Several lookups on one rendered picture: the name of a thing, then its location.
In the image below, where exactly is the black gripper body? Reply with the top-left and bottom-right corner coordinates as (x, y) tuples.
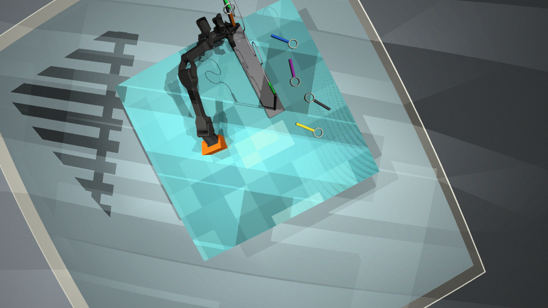
(213, 13), (236, 47)

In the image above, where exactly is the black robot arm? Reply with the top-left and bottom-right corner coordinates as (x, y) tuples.
(178, 17), (226, 147)

